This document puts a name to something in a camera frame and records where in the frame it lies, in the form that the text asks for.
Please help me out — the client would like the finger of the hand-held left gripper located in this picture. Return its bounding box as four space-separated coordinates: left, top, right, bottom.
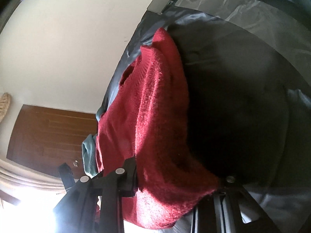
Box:
59 163 74 191

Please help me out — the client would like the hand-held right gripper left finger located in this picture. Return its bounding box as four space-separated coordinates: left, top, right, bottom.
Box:
52 157 138 233

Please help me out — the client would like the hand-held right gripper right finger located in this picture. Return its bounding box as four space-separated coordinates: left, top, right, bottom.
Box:
191 176 280 233

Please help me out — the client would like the light blue sweater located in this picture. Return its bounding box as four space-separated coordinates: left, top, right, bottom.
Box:
81 107 107 178

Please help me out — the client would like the red sweater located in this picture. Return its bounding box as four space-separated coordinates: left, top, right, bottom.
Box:
95 27 220 231

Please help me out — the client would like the beige curtain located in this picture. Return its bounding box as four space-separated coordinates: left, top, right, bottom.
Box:
0 92 73 196

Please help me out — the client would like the wooden door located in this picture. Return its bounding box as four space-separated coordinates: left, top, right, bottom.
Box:
6 104 101 179

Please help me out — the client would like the brown framed window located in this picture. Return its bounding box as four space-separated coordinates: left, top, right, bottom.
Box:
0 192 57 233

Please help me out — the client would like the black table cover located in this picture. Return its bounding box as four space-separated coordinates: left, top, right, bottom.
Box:
96 0 311 233

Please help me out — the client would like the grey tape strip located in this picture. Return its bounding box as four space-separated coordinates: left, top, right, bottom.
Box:
175 0 311 61

